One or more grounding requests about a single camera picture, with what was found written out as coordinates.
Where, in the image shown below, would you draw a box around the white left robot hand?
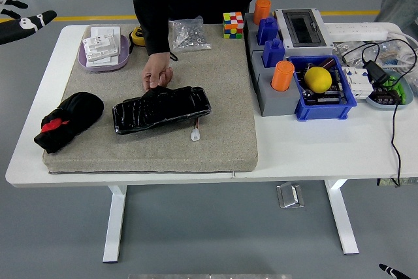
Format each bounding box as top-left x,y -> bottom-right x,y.
0,0 -> 58,46

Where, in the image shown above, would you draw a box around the person's right hand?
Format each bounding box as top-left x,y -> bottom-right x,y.
142,52 -> 174,92

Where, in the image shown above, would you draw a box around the black-white right robot hand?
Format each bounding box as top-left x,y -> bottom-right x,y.
378,263 -> 414,279

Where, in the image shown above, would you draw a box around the black panel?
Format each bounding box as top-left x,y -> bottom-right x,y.
112,84 -> 212,135

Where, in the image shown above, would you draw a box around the white connector with orange wires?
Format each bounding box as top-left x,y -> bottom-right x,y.
191,117 -> 202,142

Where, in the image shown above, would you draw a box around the black rag with red tag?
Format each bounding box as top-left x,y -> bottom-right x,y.
33,91 -> 105,155

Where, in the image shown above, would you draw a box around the purple tray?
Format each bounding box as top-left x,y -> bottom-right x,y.
78,33 -> 131,73

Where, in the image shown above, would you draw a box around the yellow tape measure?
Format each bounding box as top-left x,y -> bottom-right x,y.
129,27 -> 146,47

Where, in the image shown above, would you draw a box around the clear bag of screws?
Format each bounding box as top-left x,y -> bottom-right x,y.
167,16 -> 212,53

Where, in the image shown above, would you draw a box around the white socket module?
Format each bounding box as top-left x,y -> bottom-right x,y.
82,33 -> 120,63

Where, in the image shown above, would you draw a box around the white table leg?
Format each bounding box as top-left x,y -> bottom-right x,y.
103,184 -> 127,263
324,179 -> 360,255

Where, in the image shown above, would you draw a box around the grey-brown mat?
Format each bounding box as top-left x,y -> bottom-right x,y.
42,24 -> 259,174

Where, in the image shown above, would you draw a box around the multicolour puzzle cube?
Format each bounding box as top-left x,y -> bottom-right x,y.
223,11 -> 245,40

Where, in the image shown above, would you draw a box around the blue block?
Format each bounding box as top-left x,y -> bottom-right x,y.
256,16 -> 279,46
262,37 -> 286,68

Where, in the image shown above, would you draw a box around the orange cylinder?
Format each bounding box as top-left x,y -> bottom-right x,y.
270,60 -> 295,92
253,0 -> 272,26

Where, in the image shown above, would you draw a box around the grey block holder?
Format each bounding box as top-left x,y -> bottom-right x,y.
244,12 -> 303,118

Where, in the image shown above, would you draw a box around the silver floor plate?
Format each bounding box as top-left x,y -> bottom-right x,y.
276,182 -> 306,209

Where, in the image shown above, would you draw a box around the yellow ball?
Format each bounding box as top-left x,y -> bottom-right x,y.
304,66 -> 333,93

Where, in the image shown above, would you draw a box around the blue plastic bin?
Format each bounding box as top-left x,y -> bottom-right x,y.
287,55 -> 358,122

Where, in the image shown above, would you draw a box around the black components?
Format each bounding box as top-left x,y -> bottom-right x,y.
372,86 -> 403,107

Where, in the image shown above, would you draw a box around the circuit board parts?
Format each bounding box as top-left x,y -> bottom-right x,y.
300,61 -> 349,107

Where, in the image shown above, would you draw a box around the light blue dish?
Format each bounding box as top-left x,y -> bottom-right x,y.
364,69 -> 415,110

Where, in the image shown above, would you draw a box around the green plastic part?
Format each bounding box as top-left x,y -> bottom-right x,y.
381,75 -> 408,103

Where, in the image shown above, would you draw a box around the white circuit breaker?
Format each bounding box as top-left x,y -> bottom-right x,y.
342,65 -> 374,101

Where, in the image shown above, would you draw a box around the clear bag of parts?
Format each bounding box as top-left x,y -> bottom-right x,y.
332,41 -> 406,67

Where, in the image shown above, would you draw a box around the white power strip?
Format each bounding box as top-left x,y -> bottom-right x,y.
323,22 -> 389,41

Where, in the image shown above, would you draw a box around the white switch plate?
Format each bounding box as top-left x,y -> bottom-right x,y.
88,26 -> 121,66

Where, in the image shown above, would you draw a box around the grey electrical enclosure box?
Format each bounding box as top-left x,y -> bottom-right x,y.
273,8 -> 334,57

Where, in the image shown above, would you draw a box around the black adapter with cord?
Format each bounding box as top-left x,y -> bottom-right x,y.
341,39 -> 418,188

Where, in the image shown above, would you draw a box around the white cable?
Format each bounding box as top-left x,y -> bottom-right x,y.
387,30 -> 418,64

